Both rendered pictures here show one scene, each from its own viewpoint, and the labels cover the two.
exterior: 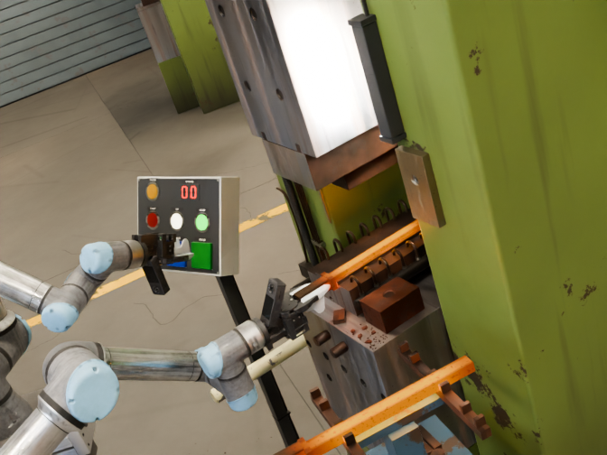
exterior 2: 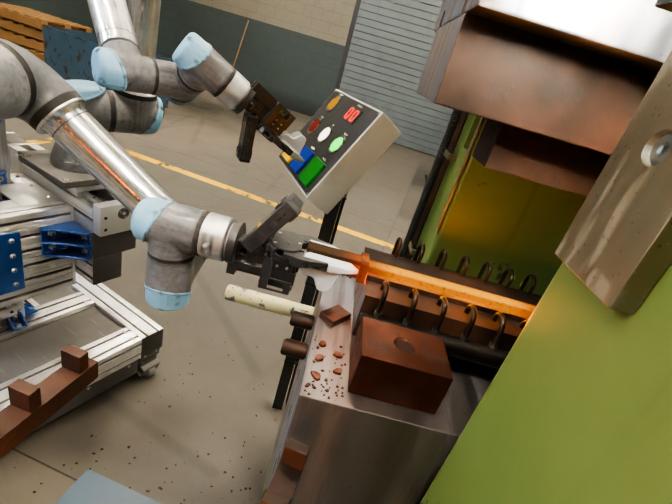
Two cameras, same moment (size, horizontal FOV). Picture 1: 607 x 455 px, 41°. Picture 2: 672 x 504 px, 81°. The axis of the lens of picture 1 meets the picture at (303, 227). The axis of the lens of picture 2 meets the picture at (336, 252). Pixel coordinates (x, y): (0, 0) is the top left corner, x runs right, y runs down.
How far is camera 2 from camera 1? 141 cm
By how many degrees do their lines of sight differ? 19
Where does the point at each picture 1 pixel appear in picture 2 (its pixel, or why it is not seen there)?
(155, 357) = (126, 171)
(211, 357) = (144, 210)
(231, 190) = (382, 136)
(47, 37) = (423, 124)
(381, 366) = (298, 423)
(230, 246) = (339, 183)
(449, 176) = not seen: outside the picture
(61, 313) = (101, 59)
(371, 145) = (583, 114)
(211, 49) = not seen: hidden behind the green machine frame
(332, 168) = (490, 88)
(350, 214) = (465, 241)
